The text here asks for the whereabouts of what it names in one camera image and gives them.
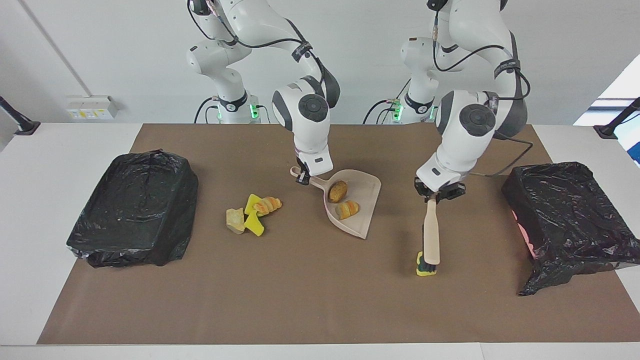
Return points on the yellow green sponge piece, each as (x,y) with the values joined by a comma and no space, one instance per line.
(256,228)
(422,274)
(250,202)

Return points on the black bag pink bin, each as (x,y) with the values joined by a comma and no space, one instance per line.
(570,215)

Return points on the black clamp stand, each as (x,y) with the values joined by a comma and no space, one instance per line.
(607,131)
(22,127)

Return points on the bright window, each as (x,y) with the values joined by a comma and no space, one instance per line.
(620,85)

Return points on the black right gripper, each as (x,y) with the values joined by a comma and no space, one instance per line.
(303,169)

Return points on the beige plastic dustpan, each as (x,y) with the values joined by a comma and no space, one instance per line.
(362,200)

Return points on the beige stone-like chunk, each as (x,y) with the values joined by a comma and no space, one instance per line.
(235,220)

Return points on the black bag lined bin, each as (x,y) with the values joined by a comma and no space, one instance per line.
(135,210)

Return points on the brown table mat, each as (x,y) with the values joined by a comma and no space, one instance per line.
(320,315)

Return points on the white wall socket box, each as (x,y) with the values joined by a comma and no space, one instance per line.
(90,107)

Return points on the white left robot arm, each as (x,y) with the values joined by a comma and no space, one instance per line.
(465,145)

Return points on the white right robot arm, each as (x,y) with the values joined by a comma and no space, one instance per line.
(310,130)

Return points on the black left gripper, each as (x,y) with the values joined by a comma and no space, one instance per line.
(450,192)

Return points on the toy croissant half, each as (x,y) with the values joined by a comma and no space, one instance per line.
(347,210)

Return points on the striped toy croissant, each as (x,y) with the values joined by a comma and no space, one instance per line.
(268,205)

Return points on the brown toy bread roll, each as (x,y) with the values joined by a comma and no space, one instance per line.
(338,191)

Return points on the beige hand brush black bristles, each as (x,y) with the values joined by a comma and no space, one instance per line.
(431,235)

